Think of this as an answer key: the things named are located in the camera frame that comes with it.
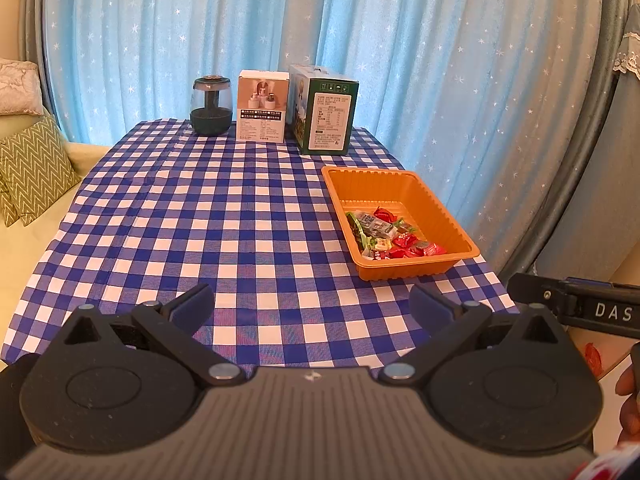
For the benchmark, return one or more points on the white embroidered pillow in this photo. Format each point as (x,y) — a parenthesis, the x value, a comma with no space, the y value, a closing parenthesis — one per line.
(17,87)

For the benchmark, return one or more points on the red snack packet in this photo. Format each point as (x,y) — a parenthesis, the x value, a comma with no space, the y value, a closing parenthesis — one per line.
(400,253)
(405,240)
(384,213)
(431,249)

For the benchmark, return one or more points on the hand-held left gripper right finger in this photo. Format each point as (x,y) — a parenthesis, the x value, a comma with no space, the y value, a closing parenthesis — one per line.
(432,310)

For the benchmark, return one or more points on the green carton box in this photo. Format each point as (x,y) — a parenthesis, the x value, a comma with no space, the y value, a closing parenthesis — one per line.
(325,130)

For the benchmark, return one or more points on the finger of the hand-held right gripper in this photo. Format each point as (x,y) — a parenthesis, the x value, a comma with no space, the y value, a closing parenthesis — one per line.
(595,285)
(535,290)

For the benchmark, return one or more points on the cream printed cloth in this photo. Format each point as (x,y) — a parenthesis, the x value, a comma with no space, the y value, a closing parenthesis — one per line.
(592,360)

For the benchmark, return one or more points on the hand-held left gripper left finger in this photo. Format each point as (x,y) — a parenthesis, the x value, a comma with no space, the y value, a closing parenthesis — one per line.
(192,310)

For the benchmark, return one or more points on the light green sofa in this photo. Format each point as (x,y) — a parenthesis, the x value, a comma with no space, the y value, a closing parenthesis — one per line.
(30,255)

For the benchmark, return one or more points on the white carton box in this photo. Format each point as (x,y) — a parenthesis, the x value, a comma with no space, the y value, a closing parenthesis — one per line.
(260,120)

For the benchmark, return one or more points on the orange plastic tray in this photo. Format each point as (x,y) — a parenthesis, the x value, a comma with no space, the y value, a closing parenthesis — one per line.
(400,270)

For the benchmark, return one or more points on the person's right hand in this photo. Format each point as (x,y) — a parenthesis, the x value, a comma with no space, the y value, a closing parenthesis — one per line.
(631,400)

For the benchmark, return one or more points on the dark green glass humidifier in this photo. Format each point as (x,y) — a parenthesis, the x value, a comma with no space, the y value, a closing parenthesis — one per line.
(211,117)

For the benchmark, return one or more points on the blue white checkered tablecloth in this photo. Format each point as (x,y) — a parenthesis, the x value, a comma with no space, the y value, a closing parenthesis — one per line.
(200,210)

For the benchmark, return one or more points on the green zigzag pillow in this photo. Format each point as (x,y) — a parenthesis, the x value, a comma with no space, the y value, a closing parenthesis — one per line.
(9,210)
(35,165)

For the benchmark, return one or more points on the blue star-print curtain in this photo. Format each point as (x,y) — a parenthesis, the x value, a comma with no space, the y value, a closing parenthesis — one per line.
(425,60)

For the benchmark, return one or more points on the grey curtain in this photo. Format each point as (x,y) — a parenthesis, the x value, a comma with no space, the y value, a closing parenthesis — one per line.
(32,35)
(575,160)

